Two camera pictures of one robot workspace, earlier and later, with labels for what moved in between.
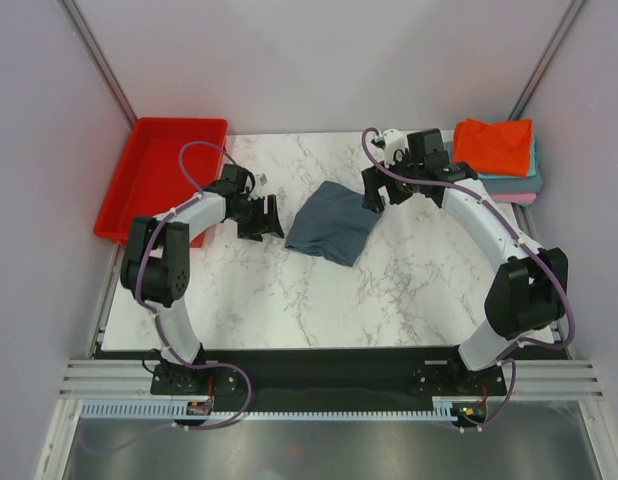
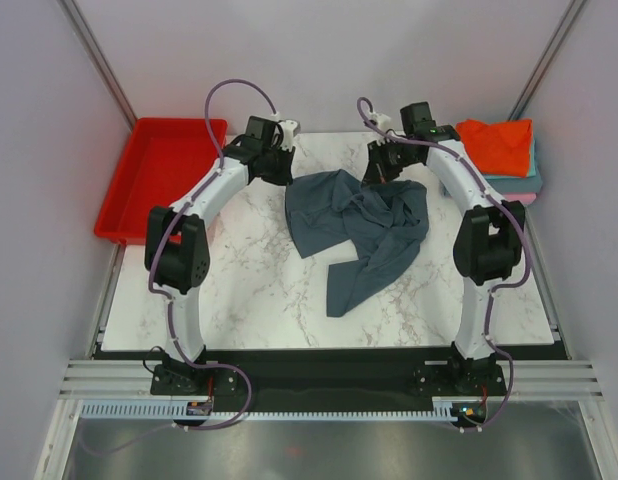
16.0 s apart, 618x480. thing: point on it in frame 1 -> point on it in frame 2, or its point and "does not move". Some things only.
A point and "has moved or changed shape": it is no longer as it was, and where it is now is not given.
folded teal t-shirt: (532, 167) does not move
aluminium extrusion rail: (125, 378) does not move
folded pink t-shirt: (514, 197) does not move
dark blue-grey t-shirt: (332, 223) has moved or changed shape
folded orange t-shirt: (502, 148) does not move
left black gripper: (265, 224) -> (285, 178)
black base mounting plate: (321, 381) does not move
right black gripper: (373, 179) -> (378, 171)
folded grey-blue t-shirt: (517, 185) does not move
